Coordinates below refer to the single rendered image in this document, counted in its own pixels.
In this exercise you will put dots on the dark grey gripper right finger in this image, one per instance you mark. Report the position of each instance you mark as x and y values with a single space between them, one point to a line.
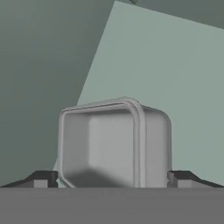
183 177

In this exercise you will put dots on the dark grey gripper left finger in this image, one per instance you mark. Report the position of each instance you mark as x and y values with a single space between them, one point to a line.
40 177

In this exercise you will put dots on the grey tupperware container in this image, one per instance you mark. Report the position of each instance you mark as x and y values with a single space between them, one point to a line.
110 145

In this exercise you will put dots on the pale green cabinet door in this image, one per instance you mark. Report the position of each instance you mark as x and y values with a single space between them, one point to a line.
175 75

